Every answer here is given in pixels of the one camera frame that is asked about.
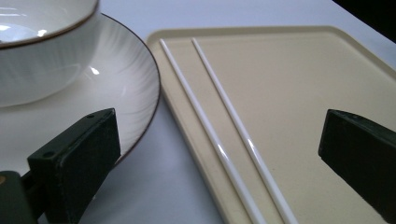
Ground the white chopstick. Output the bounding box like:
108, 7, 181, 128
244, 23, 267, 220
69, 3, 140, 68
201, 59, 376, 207
191, 37, 301, 224
159, 38, 269, 224

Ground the white bowl with dark rim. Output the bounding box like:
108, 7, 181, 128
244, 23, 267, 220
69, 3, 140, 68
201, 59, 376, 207
0, 0, 103, 108

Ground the white plate with dark rim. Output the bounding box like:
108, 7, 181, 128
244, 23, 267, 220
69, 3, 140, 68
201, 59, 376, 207
0, 12, 162, 177

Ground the beige plastic tray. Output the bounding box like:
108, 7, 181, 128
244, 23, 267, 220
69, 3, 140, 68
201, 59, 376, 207
145, 25, 396, 224

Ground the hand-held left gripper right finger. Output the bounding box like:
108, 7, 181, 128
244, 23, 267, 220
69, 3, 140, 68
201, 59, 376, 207
318, 108, 396, 224

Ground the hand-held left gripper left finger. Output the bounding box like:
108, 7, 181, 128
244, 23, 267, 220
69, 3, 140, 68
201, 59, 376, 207
27, 107, 122, 224

